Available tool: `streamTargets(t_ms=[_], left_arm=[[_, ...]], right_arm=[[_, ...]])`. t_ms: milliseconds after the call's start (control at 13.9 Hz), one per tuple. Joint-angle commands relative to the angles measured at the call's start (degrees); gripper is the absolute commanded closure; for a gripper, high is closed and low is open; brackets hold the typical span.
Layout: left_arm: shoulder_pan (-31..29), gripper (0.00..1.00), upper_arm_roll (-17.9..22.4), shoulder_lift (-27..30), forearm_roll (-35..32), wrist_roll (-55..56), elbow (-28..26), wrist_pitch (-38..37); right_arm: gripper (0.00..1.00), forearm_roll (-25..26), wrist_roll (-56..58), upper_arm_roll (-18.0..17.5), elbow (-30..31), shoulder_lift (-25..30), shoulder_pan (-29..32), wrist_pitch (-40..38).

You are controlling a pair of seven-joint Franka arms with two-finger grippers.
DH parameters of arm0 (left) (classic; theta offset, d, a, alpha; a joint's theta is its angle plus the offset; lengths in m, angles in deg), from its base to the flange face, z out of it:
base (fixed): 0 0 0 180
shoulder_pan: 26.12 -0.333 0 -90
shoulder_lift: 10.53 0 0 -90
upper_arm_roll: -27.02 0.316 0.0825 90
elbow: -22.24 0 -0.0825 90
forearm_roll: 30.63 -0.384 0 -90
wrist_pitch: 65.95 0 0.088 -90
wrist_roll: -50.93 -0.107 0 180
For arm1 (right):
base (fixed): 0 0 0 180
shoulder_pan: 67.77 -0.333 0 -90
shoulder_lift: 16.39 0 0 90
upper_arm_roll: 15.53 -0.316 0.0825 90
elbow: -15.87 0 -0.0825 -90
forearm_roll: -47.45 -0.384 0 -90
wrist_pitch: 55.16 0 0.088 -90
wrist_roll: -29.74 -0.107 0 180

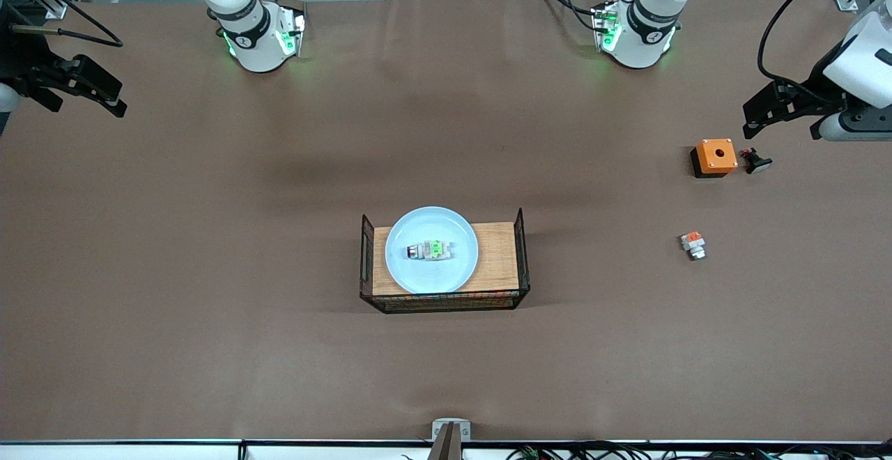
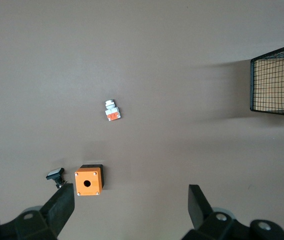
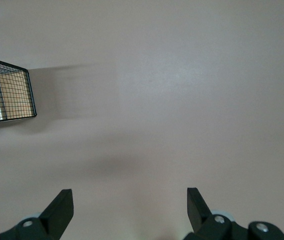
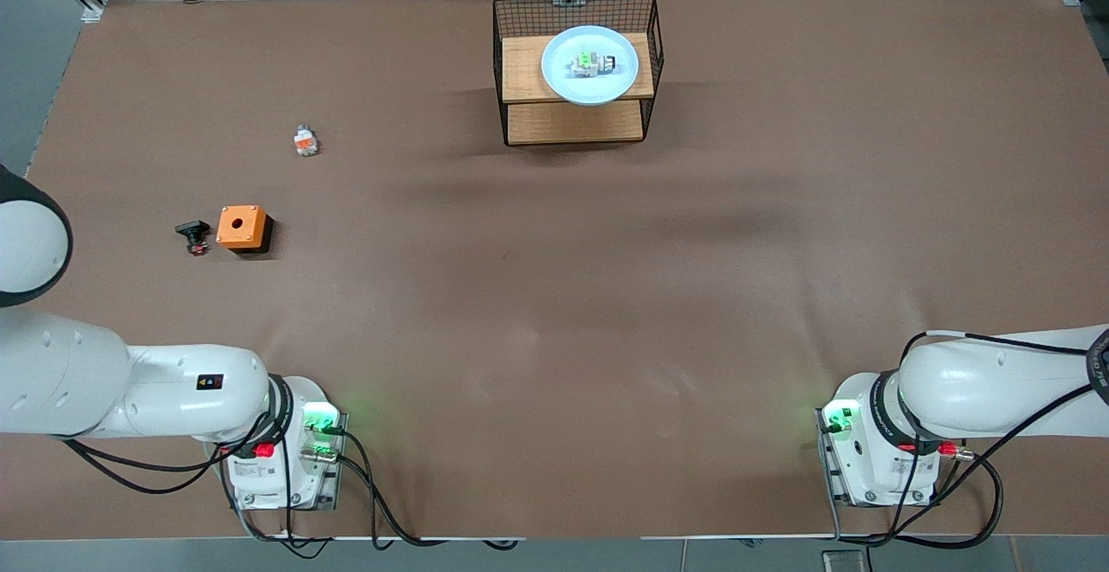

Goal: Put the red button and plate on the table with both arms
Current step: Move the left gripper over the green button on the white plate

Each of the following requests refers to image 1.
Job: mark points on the wooden board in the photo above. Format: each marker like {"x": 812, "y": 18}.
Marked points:
{"x": 498, "y": 265}

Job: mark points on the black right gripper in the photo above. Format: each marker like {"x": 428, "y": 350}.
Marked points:
{"x": 22, "y": 63}

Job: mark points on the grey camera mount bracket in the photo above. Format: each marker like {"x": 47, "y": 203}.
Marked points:
{"x": 451, "y": 431}

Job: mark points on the light blue plate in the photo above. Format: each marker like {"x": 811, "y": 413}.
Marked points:
{"x": 425, "y": 275}

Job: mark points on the brown table cover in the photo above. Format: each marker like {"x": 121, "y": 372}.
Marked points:
{"x": 209, "y": 307}

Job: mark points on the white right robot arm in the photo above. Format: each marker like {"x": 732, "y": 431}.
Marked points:
{"x": 251, "y": 42}

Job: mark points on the green push button orange block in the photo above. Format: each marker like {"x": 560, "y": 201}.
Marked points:
{"x": 693, "y": 244}

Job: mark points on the white table edge rail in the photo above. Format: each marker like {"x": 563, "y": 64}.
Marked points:
{"x": 118, "y": 450}

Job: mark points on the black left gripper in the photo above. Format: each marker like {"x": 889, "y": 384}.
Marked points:
{"x": 820, "y": 93}

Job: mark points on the black push button head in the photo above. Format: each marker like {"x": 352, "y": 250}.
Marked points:
{"x": 756, "y": 163}

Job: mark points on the orange button enclosure box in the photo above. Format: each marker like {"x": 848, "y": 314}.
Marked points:
{"x": 715, "y": 156}

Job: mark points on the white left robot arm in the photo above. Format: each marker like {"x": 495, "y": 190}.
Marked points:
{"x": 644, "y": 35}

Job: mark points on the grey connector box green light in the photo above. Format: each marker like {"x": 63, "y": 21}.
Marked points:
{"x": 291, "y": 31}
{"x": 605, "y": 28}

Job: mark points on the red push button green block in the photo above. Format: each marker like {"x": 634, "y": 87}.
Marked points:
{"x": 432, "y": 251}

